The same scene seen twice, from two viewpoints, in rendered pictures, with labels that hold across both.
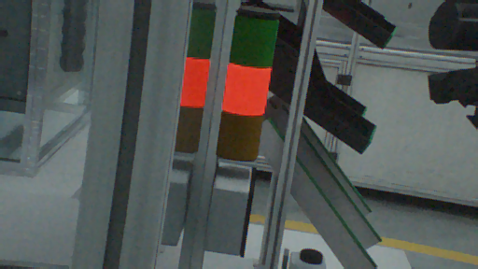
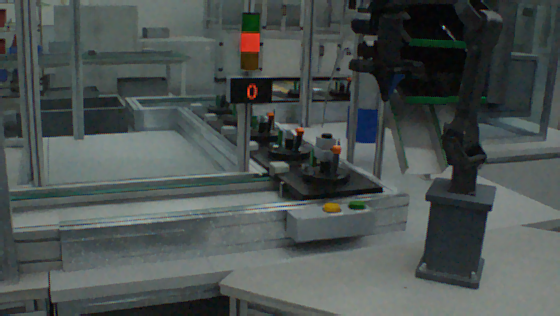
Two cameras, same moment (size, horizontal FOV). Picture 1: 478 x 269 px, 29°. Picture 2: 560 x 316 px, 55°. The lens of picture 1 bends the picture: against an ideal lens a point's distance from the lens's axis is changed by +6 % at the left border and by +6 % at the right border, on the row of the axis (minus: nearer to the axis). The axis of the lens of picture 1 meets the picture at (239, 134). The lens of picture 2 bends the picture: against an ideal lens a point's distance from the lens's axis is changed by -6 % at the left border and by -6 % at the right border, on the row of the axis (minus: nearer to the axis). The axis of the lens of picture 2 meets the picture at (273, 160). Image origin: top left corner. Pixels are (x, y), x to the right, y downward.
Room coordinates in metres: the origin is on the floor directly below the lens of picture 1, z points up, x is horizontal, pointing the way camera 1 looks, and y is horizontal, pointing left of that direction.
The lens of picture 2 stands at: (0.37, -1.47, 1.44)
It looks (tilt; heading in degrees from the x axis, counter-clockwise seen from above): 16 degrees down; 67
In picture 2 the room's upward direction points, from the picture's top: 2 degrees clockwise
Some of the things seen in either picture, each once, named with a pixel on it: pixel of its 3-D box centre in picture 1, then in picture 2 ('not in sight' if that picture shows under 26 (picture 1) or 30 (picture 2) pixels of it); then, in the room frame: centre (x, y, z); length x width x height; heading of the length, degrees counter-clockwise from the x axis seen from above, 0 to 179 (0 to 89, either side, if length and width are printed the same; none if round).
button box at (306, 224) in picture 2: not in sight; (331, 221); (1.01, -0.33, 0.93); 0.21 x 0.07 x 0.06; 179
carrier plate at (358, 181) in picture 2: not in sight; (324, 180); (1.09, -0.12, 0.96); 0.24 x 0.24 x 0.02; 89
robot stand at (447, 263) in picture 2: not in sight; (456, 231); (1.22, -0.55, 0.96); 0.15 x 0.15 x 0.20; 43
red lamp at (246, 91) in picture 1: (245, 87); (250, 42); (0.91, 0.00, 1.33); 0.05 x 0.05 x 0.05
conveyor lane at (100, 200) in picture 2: not in sight; (218, 204); (0.80, -0.09, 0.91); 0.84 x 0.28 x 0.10; 179
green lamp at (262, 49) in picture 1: (251, 39); (250, 23); (0.91, 0.00, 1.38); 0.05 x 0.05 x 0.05
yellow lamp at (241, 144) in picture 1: (237, 132); (249, 60); (0.91, 0.00, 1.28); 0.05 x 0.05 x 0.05
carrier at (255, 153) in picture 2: not in sight; (289, 141); (1.10, 0.14, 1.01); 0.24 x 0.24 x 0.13; 89
